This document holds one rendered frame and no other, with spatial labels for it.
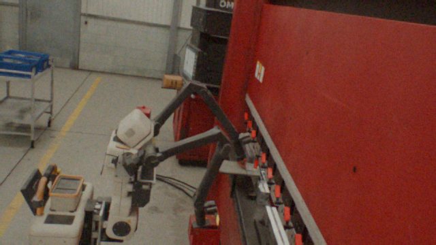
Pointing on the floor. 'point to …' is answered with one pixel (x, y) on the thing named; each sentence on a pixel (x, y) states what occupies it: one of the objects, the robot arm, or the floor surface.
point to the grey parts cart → (26, 104)
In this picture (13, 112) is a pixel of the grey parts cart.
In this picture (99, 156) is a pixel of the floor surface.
